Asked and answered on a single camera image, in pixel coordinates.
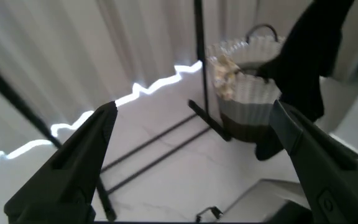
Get white laundry basket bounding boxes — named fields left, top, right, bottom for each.
left=206, top=24, right=287, bottom=144

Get black clothes rack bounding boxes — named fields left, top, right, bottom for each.
left=0, top=0, right=233, bottom=222

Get black short-sleeved shirt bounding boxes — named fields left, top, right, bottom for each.
left=255, top=0, right=356, bottom=162

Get white curtain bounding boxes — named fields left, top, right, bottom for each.
left=0, top=0, right=260, bottom=175

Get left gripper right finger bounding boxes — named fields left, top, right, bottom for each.
left=268, top=99, right=358, bottom=224

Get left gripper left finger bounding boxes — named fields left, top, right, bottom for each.
left=4, top=100, right=119, bottom=224

